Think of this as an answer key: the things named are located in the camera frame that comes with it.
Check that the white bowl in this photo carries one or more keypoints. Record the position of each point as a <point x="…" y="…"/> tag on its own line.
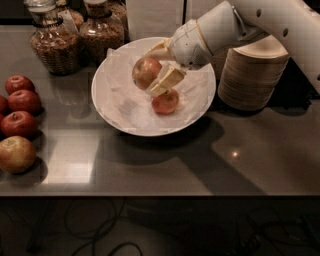
<point x="100" y="96"/>

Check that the white napkin dispenser box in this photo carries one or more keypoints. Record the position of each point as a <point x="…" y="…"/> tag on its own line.
<point x="161" y="18"/>

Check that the rear stack of paper bowls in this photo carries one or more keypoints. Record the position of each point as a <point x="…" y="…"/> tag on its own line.
<point x="218" y="63"/>

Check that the glass granola jar left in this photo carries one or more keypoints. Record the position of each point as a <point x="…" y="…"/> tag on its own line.
<point x="56" y="47"/>

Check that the glass granola jar middle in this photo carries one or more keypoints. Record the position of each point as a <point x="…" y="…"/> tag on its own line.
<point x="101" y="31"/>

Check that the red apple at left edge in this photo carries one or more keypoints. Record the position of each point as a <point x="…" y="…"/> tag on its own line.
<point x="4" y="109"/>

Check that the glass jar rear left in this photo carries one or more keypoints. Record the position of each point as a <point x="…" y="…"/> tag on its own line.
<point x="72" y="19"/>

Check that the red-yellow apple right in bowl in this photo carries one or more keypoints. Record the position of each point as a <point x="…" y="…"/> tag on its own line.
<point x="165" y="103"/>

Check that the glass jar rear right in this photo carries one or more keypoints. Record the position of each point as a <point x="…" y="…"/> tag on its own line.
<point x="119" y="10"/>

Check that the white paper liner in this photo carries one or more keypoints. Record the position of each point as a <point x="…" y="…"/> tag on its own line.
<point x="123" y="100"/>

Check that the red apple second row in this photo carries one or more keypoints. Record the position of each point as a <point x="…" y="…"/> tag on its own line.
<point x="25" y="100"/>

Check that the stack of paper bowls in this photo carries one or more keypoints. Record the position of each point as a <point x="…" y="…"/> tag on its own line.
<point x="251" y="73"/>
<point x="218" y="63"/>

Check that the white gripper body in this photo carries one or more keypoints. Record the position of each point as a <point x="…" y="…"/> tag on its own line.
<point x="188" y="45"/>

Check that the red apple top left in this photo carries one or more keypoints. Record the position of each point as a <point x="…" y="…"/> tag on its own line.
<point x="18" y="82"/>

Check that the glass granola jar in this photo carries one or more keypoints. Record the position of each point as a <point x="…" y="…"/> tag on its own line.
<point x="101" y="31"/>
<point x="56" y="47"/>

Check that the red apple third row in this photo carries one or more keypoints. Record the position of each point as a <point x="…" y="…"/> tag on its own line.
<point x="19" y="123"/>

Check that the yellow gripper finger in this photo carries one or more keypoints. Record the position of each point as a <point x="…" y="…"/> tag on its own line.
<point x="168" y="77"/>
<point x="161" y="50"/>

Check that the front stack of paper bowls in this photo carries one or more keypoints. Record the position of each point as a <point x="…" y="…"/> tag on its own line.
<point x="251" y="73"/>

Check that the yellow-red apple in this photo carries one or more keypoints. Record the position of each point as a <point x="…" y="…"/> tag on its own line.
<point x="145" y="71"/>
<point x="17" y="154"/>

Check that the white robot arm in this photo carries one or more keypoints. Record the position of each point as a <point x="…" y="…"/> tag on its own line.
<point x="235" y="23"/>

